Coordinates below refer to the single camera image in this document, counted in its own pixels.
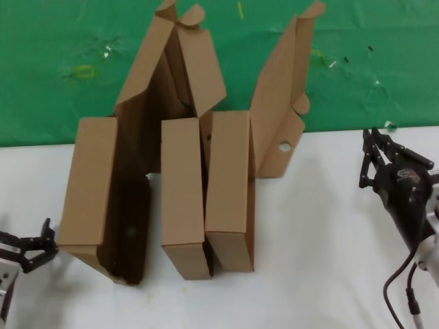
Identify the black cable silver sleeve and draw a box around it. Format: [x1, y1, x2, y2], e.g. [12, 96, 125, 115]
[405, 263, 426, 329]

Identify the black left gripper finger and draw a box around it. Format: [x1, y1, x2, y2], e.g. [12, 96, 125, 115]
[22, 218, 56, 246]
[22, 245, 58, 273]

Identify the yellow green loop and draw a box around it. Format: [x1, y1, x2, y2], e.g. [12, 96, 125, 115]
[75, 64, 95, 80]

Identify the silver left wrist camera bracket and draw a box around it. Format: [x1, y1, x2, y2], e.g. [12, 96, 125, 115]
[0, 255, 22, 321]

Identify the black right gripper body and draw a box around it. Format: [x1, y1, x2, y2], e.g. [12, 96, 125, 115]
[374, 160, 435, 254]

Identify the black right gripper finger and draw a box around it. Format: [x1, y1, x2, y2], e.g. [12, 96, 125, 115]
[359, 128, 383, 188]
[372, 127, 432, 169]

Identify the green table cloth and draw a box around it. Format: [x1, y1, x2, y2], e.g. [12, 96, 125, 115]
[0, 0, 439, 149]

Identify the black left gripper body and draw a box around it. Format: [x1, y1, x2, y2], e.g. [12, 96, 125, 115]
[0, 231, 27, 273]

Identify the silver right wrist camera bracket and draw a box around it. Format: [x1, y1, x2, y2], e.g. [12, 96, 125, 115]
[427, 169, 439, 237]

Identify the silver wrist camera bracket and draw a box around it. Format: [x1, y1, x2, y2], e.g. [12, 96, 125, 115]
[0, 255, 22, 321]
[427, 169, 439, 237]

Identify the brown cardboard box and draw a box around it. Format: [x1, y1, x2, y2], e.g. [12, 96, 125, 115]
[57, 0, 180, 286]
[204, 0, 327, 272]
[159, 3, 228, 281]

